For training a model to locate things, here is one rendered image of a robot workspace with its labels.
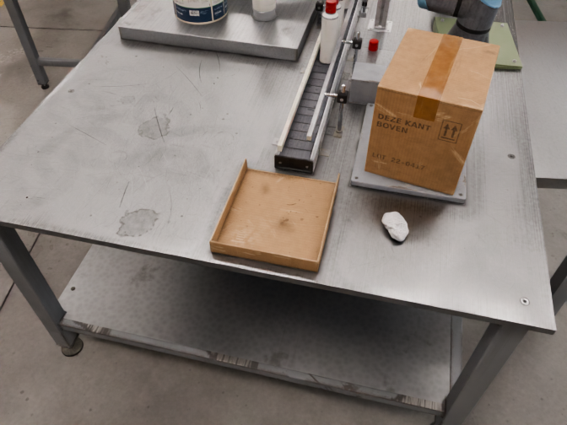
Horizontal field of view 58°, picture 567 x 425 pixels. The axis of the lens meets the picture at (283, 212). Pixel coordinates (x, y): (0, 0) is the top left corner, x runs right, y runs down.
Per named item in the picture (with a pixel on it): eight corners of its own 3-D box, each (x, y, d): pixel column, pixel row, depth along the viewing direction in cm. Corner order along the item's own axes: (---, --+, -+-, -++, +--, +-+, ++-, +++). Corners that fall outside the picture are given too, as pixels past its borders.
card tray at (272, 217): (245, 169, 142) (245, 158, 139) (338, 184, 138) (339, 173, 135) (210, 251, 122) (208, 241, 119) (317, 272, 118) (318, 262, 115)
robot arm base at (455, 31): (441, 32, 185) (449, 7, 177) (483, 36, 185) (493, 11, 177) (445, 57, 176) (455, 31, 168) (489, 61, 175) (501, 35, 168)
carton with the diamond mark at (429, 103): (392, 109, 157) (408, 26, 137) (472, 128, 151) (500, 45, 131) (364, 171, 138) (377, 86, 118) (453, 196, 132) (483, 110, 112)
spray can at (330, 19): (321, 56, 172) (324, -4, 157) (336, 57, 171) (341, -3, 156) (317, 63, 169) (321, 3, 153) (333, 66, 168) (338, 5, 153)
